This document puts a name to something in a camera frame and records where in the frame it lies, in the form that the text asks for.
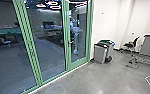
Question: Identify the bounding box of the black swivel stool chair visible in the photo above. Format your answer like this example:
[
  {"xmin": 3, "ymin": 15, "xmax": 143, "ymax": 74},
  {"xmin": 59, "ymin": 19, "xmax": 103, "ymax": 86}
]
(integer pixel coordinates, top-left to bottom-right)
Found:
[{"xmin": 121, "ymin": 35, "xmax": 141, "ymax": 54}]

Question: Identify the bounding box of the metal door handle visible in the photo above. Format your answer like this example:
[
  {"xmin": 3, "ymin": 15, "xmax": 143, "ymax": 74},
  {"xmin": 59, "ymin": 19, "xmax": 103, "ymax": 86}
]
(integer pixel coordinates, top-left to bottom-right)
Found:
[{"xmin": 68, "ymin": 39, "xmax": 74, "ymax": 47}]

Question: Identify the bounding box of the grey trash bin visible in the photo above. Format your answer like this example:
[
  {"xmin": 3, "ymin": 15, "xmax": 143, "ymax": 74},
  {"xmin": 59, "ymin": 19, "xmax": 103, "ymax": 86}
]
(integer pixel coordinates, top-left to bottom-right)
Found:
[{"xmin": 93, "ymin": 43, "xmax": 109, "ymax": 65}]

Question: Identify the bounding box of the green framed glass door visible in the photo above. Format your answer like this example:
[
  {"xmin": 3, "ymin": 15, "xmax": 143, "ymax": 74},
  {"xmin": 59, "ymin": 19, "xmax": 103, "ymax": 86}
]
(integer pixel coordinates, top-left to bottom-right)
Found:
[{"xmin": 0, "ymin": 0, "xmax": 67, "ymax": 94}]

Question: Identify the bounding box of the green handled glass door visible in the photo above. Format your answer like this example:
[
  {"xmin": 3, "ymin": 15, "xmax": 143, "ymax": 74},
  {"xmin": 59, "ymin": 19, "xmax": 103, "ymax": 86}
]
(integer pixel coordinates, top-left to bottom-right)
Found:
[{"xmin": 61, "ymin": 0, "xmax": 94, "ymax": 72}]

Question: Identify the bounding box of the green lidded trash bin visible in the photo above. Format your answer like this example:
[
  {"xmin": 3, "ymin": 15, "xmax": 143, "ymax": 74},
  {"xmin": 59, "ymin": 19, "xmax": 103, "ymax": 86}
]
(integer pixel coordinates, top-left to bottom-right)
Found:
[{"xmin": 98, "ymin": 39, "xmax": 115, "ymax": 64}]

